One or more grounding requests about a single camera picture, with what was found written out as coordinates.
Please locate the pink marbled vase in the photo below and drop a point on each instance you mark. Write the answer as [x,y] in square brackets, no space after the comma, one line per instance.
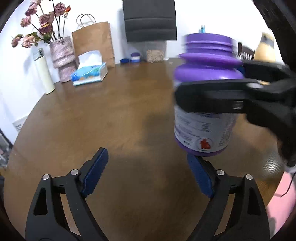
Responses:
[63,58]

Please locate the brown paper bag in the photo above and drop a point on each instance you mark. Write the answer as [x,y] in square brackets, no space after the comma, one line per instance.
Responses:
[91,36]

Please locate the cream thermos bottle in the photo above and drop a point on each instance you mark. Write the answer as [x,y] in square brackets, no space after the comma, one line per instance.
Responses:
[43,71]

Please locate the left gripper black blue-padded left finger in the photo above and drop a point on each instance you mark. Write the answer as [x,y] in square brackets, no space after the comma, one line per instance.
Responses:
[59,210]

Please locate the yellow thermos jug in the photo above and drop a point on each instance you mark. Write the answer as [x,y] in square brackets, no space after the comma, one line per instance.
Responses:
[265,51]

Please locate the purple supplement bottle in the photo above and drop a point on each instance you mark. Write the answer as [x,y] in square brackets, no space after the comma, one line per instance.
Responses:
[207,57]

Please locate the clear jar with grains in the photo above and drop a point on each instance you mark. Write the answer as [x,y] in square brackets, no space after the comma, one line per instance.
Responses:
[155,51]

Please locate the blue tissue box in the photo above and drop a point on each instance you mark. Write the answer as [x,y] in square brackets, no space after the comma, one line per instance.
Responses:
[91,69]

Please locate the blue bottle cap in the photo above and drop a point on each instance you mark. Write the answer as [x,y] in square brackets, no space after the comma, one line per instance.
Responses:
[124,61]

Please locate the small purple-lid jar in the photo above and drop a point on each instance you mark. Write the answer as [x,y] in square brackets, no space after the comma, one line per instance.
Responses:
[135,57]

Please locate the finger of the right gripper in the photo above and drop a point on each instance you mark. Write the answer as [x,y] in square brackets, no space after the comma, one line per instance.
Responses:
[264,71]
[214,96]

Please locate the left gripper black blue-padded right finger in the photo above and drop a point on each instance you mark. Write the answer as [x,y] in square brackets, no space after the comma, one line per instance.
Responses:
[248,218]

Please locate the dried pink flowers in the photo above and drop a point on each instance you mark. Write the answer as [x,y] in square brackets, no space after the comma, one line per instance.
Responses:
[47,27]

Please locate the black paper bag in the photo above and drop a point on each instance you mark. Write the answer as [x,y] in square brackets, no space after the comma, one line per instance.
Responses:
[148,20]

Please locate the pink cloth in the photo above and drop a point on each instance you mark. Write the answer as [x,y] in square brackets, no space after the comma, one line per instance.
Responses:
[282,203]

